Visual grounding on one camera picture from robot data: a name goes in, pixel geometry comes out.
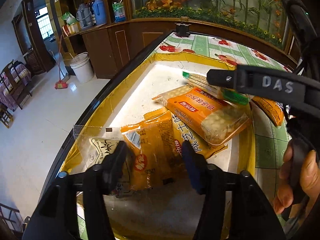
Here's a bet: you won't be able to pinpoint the long cracker pack green ends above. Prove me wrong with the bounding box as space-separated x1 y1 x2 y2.
182 72 249 106

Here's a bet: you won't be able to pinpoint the right hand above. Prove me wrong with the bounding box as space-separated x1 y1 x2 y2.
272 144 320 215

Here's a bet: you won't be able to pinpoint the white printed snack packet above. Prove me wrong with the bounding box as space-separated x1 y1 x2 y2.
73 125 133 196

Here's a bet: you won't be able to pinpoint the small orange snack packet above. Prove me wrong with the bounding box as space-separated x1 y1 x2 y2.
252 96 284 127

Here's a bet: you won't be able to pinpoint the orange cracker tray pack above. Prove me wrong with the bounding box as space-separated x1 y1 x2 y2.
152 85 251 146

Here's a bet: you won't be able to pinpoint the yellow white storage box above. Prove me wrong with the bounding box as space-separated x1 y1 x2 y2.
59 52 256 240

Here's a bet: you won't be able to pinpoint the flower painted glass screen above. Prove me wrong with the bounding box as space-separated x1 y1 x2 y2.
131 0 286 48

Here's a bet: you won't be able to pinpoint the small dark jar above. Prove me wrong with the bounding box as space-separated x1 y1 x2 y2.
175 16 190 37

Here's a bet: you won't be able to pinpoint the red broom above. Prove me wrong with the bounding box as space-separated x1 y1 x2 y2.
49 35 69 90

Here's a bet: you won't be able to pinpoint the white plastic bucket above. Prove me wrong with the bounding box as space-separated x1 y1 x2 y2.
70 52 94 83

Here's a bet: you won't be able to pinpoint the wooden cabinet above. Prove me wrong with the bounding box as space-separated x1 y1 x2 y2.
63 18 297 79

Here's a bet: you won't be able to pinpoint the wooden chair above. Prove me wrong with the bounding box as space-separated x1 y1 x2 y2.
1 60 32 128

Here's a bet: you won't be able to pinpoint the grey water jug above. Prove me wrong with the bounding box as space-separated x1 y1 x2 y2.
76 3 92 29

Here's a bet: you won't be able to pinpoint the blue thermos jug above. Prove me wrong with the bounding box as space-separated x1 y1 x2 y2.
92 0 107 25

